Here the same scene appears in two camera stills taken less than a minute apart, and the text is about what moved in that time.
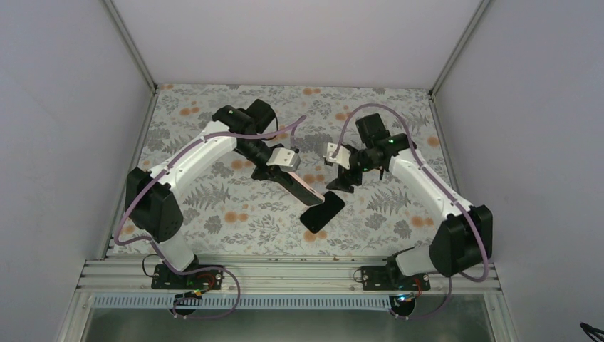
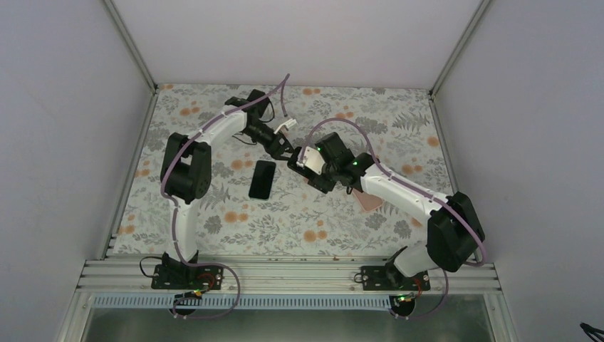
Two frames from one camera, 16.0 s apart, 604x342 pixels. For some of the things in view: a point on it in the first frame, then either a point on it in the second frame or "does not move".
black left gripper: (264, 174) → (277, 151)
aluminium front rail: (279, 275) does not move
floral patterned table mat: (231, 209) does not move
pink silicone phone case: (304, 191) → (367, 201)
